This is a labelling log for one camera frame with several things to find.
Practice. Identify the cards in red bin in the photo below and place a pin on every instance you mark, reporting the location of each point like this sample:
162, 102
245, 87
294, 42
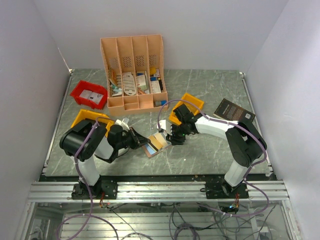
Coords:
91, 96

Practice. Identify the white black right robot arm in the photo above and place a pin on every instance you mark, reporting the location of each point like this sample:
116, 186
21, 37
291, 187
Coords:
245, 142

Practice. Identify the yellow bin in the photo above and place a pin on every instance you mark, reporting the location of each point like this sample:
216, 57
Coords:
191, 102
102, 118

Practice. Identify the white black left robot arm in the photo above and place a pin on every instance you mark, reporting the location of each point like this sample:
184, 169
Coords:
89, 139

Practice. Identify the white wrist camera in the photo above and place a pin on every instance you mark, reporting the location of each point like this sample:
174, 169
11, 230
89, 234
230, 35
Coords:
123, 123
164, 126

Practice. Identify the black book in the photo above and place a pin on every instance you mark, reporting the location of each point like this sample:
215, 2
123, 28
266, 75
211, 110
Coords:
230, 111

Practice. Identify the white box in organizer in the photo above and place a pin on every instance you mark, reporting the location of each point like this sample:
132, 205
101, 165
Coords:
141, 82

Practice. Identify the red plastic bin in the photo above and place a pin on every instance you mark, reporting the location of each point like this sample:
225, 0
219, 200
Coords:
92, 87

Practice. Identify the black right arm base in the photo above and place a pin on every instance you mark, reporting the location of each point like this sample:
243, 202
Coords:
222, 190

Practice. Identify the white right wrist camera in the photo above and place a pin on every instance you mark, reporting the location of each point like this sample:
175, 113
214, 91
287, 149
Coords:
164, 126

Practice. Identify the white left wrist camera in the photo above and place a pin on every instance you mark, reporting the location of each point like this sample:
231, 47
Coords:
123, 123

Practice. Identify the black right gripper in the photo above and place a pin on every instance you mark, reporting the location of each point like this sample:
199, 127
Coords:
173, 139

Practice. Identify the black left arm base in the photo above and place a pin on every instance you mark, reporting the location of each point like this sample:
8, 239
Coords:
106, 189

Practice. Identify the pink leather card holder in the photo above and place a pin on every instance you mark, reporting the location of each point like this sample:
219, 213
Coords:
150, 152

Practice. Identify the peach plastic desk organizer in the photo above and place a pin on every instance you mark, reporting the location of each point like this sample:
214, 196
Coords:
141, 54

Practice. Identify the blue grey cylinder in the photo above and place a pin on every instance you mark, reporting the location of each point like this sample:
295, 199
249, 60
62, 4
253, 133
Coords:
159, 103

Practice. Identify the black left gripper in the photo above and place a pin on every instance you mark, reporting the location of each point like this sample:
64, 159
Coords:
138, 140

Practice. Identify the white oval perforated board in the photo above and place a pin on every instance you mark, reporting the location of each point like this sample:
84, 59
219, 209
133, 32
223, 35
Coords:
129, 85

